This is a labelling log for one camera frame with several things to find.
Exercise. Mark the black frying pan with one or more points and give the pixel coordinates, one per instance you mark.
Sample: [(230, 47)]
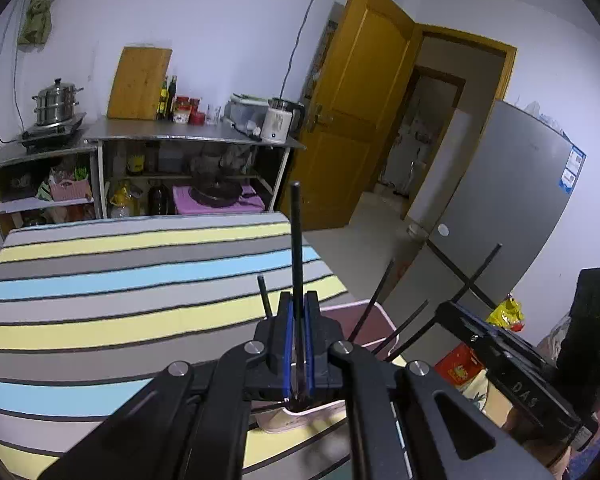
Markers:
[(215, 194)]

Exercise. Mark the yellow wooden door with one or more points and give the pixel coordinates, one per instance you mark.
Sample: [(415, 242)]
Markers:
[(350, 110)]

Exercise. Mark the wooden cutting board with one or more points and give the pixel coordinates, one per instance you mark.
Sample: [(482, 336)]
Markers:
[(137, 85)]

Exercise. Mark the small pink woven basket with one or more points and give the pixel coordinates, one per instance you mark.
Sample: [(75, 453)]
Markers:
[(70, 191)]

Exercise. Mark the small red jar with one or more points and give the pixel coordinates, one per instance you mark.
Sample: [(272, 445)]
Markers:
[(197, 118)]

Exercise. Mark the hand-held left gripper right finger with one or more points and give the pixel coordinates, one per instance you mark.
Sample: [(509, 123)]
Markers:
[(308, 345)]

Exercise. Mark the dark glass jug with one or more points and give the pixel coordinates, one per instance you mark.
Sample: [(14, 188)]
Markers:
[(158, 200)]

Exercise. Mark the green hanging cloth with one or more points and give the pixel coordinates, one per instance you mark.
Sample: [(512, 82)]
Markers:
[(40, 5)]

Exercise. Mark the low steel shelf cabinet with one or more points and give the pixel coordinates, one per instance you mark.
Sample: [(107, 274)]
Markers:
[(35, 157)]

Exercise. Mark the clear drinking glass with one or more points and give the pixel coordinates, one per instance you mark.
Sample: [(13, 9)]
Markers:
[(213, 116)]

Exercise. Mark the red lidded jar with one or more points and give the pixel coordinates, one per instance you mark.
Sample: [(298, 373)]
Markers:
[(181, 110)]

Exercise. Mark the steel kitchen table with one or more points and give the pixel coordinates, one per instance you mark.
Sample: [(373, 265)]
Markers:
[(180, 131)]

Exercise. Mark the grey refrigerator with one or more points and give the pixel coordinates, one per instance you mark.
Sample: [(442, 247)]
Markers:
[(505, 185)]

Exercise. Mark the pink plastic utensil basket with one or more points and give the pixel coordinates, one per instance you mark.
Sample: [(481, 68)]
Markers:
[(305, 419)]

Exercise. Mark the black chopstick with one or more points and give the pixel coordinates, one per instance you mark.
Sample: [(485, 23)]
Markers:
[(480, 267), (296, 240), (372, 300), (265, 297), (402, 326)]

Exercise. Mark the white electric kettle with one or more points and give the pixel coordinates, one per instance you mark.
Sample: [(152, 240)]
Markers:
[(277, 122)]

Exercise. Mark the yellow snack bag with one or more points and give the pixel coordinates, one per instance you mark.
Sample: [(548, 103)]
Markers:
[(505, 315)]

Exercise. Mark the red cardboard box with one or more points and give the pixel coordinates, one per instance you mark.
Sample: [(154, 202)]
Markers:
[(457, 365)]

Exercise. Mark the person's right hand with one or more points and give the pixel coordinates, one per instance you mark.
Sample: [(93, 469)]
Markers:
[(555, 455)]

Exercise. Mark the striped tablecloth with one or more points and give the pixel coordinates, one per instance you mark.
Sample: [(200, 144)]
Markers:
[(105, 285)]

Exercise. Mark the black induction cooker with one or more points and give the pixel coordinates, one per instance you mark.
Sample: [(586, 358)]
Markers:
[(50, 135)]

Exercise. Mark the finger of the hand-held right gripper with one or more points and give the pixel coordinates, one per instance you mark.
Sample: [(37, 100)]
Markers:
[(480, 330)]

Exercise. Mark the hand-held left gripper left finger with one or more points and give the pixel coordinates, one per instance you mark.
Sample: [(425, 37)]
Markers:
[(286, 345)]

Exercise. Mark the steel steamer pot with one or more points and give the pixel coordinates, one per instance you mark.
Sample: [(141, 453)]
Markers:
[(55, 105)]

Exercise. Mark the wooden door frame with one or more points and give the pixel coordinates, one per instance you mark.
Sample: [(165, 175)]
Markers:
[(505, 60)]

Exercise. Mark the yellow oil jug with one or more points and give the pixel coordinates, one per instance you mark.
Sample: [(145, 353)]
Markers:
[(121, 205)]

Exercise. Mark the purple storage box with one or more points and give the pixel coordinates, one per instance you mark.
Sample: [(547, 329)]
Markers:
[(185, 200)]

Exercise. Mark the dark oil bottle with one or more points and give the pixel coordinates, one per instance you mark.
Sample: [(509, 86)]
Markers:
[(172, 100), (163, 102)]

